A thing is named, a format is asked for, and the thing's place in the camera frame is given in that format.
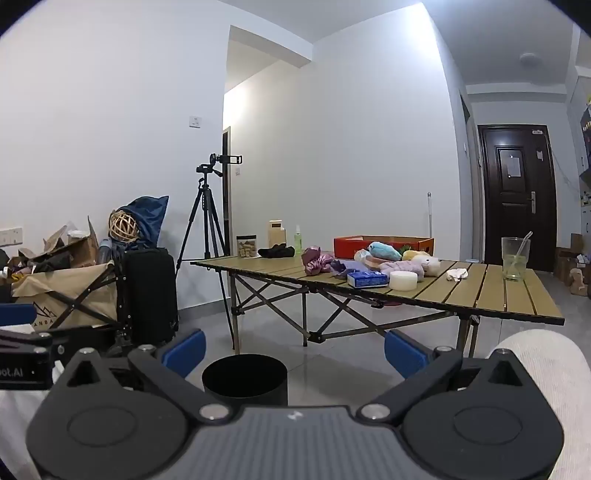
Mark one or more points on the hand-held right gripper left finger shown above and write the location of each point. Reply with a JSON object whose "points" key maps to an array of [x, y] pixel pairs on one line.
{"points": [[185, 351]]}

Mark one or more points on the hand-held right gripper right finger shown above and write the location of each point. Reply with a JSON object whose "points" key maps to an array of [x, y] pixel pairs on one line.
{"points": [[405, 353]]}

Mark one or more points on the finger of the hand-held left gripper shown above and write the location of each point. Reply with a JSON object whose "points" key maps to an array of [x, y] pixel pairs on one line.
{"points": [[16, 316]]}

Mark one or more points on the black round trash bin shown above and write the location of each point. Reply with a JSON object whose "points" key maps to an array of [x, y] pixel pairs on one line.
{"points": [[244, 378]]}

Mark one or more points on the light blue plush toy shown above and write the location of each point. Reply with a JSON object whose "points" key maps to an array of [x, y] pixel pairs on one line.
{"points": [[384, 250]]}

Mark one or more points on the red object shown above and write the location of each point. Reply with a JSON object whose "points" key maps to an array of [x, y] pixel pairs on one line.
{"points": [[391, 303]]}

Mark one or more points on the person's white trouser leg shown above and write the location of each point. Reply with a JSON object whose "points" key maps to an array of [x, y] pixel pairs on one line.
{"points": [[18, 429], [554, 378]]}

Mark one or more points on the black suitcase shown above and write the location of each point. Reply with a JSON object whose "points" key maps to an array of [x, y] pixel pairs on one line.
{"points": [[147, 295]]}

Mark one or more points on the white round container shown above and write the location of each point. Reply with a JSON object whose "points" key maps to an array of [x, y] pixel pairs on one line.
{"points": [[403, 280]]}

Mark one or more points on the blue tissue packet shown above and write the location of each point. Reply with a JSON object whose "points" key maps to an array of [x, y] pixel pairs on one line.
{"points": [[367, 279]]}

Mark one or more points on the open brown cardboard box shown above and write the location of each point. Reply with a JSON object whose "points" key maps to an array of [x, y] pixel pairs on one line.
{"points": [[74, 254]]}

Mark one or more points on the purple and white plush toy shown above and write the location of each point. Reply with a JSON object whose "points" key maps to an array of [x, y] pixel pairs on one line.
{"points": [[413, 266]]}

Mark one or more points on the crumpled white tissue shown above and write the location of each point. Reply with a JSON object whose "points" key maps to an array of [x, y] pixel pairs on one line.
{"points": [[457, 274]]}

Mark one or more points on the yellow plush toy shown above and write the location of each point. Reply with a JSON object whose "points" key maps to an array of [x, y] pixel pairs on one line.
{"points": [[415, 254]]}

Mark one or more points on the purple crumpled cloth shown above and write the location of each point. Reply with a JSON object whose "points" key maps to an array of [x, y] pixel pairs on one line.
{"points": [[342, 270]]}

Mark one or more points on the clear snack jar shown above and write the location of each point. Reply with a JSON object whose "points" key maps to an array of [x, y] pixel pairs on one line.
{"points": [[245, 247]]}

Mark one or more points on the red cardboard tray box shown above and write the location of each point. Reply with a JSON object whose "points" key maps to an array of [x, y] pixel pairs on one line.
{"points": [[346, 247]]}

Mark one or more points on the pink crumpled cloth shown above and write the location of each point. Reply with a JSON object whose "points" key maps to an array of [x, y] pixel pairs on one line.
{"points": [[316, 262]]}

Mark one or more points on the black cloth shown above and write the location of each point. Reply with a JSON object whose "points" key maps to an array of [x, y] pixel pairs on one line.
{"points": [[276, 252]]}

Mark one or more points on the dark blue fabric bag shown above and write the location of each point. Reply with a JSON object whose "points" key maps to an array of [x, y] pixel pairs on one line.
{"points": [[150, 221]]}

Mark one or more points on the clear glass cup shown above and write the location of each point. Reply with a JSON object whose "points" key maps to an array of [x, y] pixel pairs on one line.
{"points": [[514, 265]]}

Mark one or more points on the woven rattan ball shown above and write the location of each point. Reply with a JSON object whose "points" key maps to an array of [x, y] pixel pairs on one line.
{"points": [[123, 225]]}

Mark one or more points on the green spray bottle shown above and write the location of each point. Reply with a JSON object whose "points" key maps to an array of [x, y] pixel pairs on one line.
{"points": [[298, 241]]}

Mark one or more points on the clear drinking straw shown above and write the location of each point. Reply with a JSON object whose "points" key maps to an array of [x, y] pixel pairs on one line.
{"points": [[525, 242]]}

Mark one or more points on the dark brown entrance door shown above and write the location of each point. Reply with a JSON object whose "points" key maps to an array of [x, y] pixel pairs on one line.
{"points": [[517, 221]]}

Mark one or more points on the stacked brown cardboard boxes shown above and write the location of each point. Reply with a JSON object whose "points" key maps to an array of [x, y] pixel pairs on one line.
{"points": [[572, 267]]}

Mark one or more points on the round ceiling lamp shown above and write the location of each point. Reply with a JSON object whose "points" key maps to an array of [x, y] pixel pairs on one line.
{"points": [[529, 58]]}

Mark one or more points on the white wall socket strip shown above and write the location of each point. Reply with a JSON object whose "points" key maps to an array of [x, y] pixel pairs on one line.
{"points": [[10, 236]]}

